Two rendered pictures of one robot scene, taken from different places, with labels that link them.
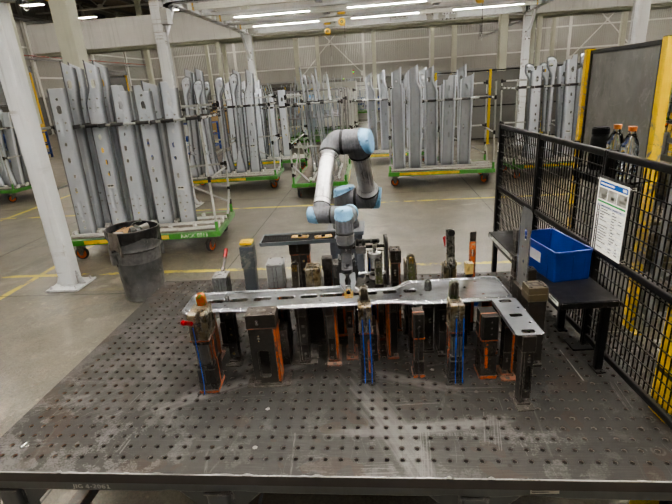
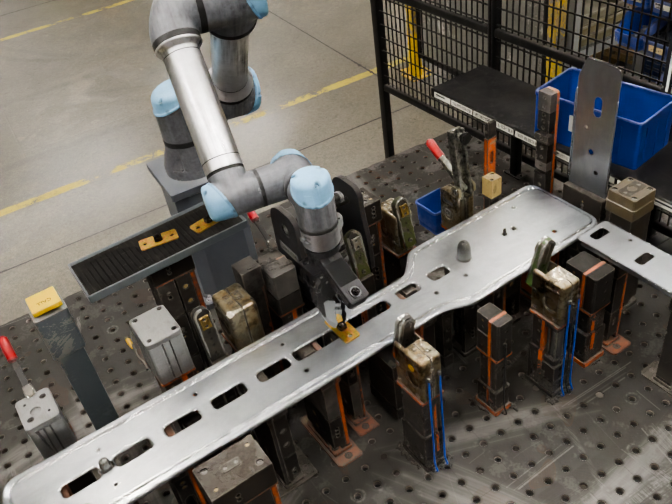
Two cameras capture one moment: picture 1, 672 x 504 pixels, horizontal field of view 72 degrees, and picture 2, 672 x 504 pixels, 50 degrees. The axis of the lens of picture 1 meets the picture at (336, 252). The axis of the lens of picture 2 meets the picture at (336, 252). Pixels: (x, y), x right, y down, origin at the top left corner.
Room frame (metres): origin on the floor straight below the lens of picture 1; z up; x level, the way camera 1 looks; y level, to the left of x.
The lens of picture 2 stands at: (0.87, 0.49, 2.07)
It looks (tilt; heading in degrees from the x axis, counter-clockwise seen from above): 39 degrees down; 329
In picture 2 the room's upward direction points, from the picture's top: 9 degrees counter-clockwise
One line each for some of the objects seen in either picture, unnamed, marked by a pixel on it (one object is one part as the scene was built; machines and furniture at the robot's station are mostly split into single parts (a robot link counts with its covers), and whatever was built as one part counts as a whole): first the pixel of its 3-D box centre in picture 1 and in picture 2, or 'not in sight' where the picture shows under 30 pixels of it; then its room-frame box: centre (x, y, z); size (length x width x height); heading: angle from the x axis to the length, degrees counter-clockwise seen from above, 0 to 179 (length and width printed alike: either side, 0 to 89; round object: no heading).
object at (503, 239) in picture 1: (541, 262); (567, 129); (1.98, -0.95, 1.01); 0.90 x 0.22 x 0.03; 178
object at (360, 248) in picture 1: (369, 285); (330, 279); (2.01, -0.15, 0.94); 0.18 x 0.13 x 0.49; 88
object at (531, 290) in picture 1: (531, 324); (622, 248); (1.65, -0.78, 0.88); 0.08 x 0.08 x 0.36; 88
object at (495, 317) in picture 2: (418, 343); (494, 361); (1.63, -0.31, 0.84); 0.11 x 0.08 x 0.29; 178
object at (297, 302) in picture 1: (344, 295); (337, 336); (1.80, -0.02, 1.00); 1.38 x 0.22 x 0.02; 88
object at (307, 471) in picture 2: (303, 328); (270, 427); (1.81, 0.17, 0.84); 0.13 x 0.11 x 0.29; 178
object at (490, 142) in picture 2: (471, 282); (489, 205); (1.94, -0.61, 0.95); 0.03 x 0.01 x 0.50; 88
